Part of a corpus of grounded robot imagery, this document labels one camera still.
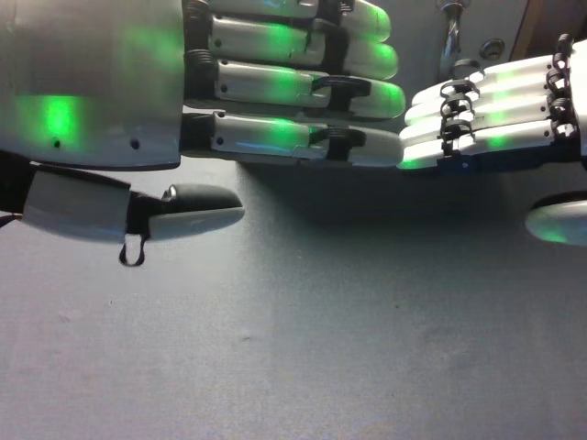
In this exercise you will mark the light wood cabinet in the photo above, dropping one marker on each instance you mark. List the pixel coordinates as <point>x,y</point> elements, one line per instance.
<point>523,23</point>

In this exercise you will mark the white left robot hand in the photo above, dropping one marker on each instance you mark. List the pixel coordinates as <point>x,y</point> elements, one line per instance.
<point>91,69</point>

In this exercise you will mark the grey metal panel with handle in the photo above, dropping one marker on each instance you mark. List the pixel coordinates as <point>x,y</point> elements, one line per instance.
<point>495,18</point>

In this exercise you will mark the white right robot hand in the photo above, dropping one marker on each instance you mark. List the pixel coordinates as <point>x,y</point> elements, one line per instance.
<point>504,105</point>

